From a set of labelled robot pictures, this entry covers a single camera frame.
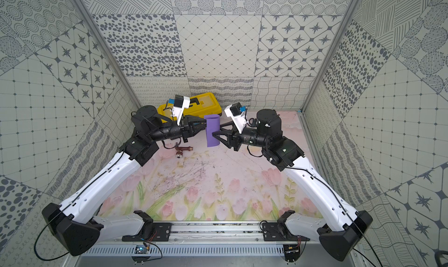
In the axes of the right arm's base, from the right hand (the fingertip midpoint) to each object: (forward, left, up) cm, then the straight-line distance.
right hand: (217, 132), depth 61 cm
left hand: (+2, +3, +5) cm, 7 cm away
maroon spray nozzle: (+13, +25, -35) cm, 45 cm away
